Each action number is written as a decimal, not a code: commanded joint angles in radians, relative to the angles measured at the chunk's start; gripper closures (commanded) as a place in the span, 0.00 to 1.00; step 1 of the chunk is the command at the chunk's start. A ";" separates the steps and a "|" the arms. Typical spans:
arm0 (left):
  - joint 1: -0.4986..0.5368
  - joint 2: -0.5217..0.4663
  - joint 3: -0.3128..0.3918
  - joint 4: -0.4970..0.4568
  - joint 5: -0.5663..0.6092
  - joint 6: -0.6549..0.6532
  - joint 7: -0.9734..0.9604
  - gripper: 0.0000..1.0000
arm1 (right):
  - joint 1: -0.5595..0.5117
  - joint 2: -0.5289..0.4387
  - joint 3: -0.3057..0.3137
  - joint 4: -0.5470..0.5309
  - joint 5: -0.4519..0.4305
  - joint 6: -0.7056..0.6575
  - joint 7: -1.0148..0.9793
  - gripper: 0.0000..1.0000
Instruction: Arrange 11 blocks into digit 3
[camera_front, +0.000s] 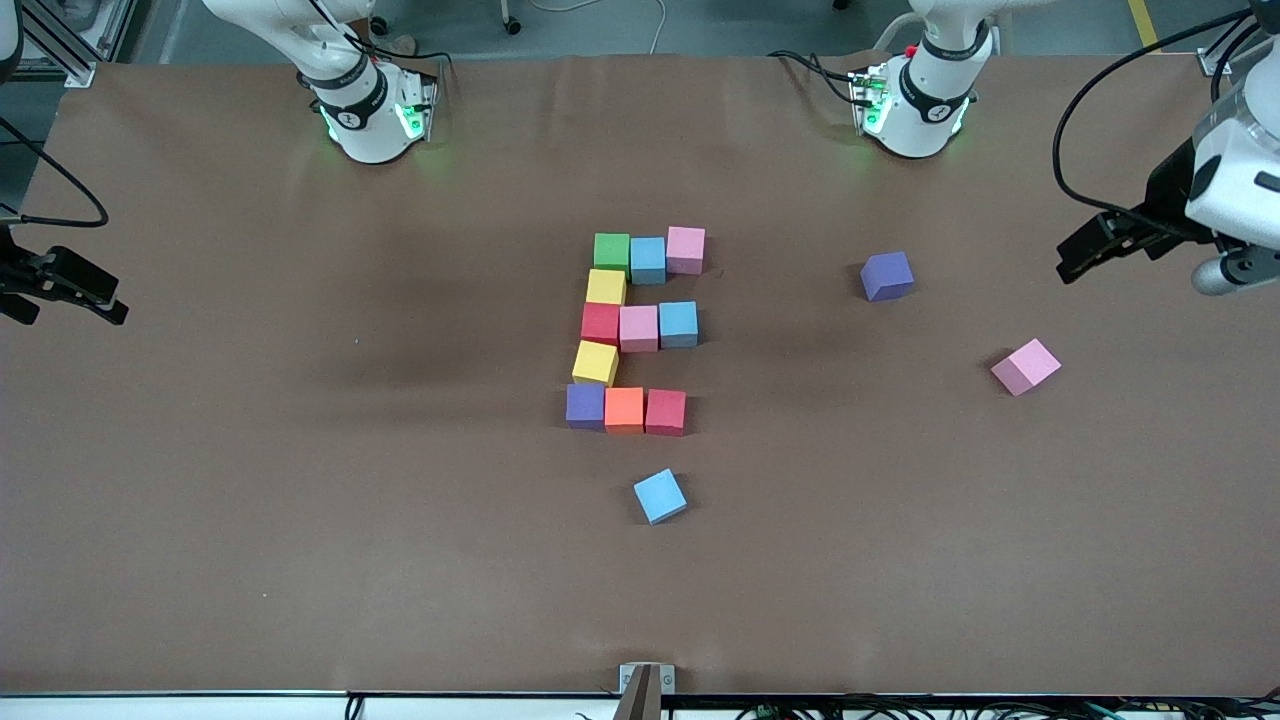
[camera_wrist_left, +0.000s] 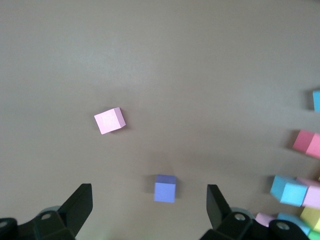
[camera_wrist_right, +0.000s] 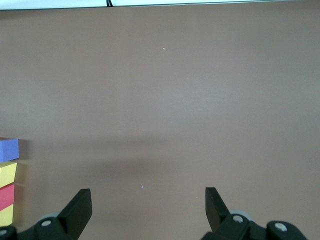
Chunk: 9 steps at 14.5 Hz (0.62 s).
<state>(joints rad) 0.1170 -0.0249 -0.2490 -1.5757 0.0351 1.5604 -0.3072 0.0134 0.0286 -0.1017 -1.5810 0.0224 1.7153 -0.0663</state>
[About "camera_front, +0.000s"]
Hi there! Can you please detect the pink foam cube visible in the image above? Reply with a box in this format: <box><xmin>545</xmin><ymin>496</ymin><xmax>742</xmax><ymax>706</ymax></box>
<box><xmin>619</xmin><ymin>305</ymin><xmax>660</xmax><ymax>354</ymax></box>
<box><xmin>666</xmin><ymin>226</ymin><xmax>707</xmax><ymax>276</ymax></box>
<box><xmin>991</xmin><ymin>338</ymin><xmax>1063</xmax><ymax>398</ymax></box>

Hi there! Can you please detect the light blue foam cube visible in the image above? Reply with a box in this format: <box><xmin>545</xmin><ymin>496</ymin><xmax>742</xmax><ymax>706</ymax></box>
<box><xmin>633</xmin><ymin>468</ymin><xmax>689</xmax><ymax>526</ymax></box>
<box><xmin>629</xmin><ymin>236</ymin><xmax>667</xmax><ymax>286</ymax></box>
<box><xmin>658</xmin><ymin>301</ymin><xmax>700</xmax><ymax>350</ymax></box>

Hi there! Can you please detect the orange foam cube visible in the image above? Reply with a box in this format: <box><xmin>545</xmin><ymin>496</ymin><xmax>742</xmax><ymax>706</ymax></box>
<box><xmin>604</xmin><ymin>387</ymin><xmax>647</xmax><ymax>435</ymax></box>

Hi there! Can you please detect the purple foam cube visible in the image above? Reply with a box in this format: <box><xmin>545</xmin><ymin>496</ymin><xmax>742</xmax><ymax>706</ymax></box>
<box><xmin>860</xmin><ymin>251</ymin><xmax>915</xmax><ymax>303</ymax></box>
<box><xmin>565</xmin><ymin>383</ymin><xmax>607</xmax><ymax>431</ymax></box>

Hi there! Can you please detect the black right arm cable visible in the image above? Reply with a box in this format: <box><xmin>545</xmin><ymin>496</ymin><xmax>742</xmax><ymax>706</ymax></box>
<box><xmin>0</xmin><ymin>115</ymin><xmax>111</xmax><ymax>229</ymax></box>

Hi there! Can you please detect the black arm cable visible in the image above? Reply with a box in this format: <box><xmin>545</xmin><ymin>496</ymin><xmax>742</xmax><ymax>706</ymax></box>
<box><xmin>0</xmin><ymin>115</ymin><xmax>111</xmax><ymax>229</ymax></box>
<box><xmin>1051</xmin><ymin>8</ymin><xmax>1261</xmax><ymax>241</ymax></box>

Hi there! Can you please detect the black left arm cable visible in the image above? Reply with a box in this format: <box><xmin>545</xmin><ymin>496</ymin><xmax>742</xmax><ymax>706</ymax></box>
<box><xmin>1051</xmin><ymin>8</ymin><xmax>1261</xmax><ymax>241</ymax></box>

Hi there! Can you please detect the black base power cable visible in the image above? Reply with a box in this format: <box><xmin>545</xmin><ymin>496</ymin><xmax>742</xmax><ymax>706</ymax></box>
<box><xmin>767</xmin><ymin>50</ymin><xmax>863</xmax><ymax>106</ymax></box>

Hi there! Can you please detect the white floor cable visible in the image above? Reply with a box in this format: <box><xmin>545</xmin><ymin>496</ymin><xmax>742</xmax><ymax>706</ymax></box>
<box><xmin>530</xmin><ymin>0</ymin><xmax>669</xmax><ymax>56</ymax></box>

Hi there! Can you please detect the metal table edge bracket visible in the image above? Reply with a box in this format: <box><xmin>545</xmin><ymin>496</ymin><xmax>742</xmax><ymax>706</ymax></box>
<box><xmin>619</xmin><ymin>663</ymin><xmax>676</xmax><ymax>720</ymax></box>

